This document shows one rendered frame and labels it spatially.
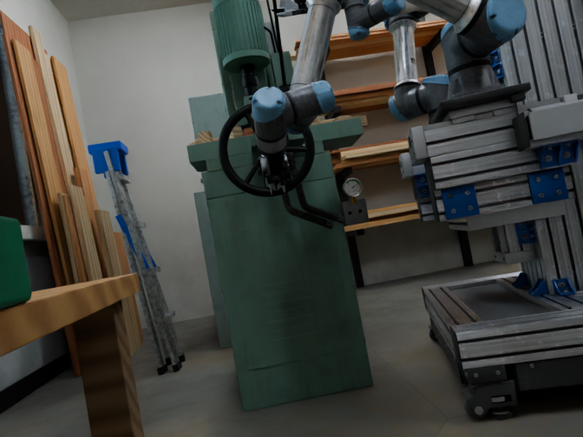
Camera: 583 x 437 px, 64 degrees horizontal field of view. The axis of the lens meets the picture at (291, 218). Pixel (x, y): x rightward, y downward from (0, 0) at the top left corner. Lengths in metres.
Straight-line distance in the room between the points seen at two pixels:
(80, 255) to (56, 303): 2.49
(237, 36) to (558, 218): 1.22
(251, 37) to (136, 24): 2.86
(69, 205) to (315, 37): 1.95
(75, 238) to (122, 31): 2.29
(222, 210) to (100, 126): 2.91
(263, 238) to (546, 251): 0.87
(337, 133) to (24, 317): 1.41
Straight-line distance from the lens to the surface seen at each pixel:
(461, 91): 1.40
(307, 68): 1.25
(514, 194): 1.42
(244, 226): 1.57
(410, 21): 2.15
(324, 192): 1.59
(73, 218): 2.88
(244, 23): 1.83
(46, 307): 0.34
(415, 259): 4.32
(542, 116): 1.29
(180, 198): 4.13
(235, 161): 1.59
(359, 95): 3.87
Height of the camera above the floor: 0.54
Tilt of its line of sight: 2 degrees up
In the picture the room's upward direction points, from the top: 10 degrees counter-clockwise
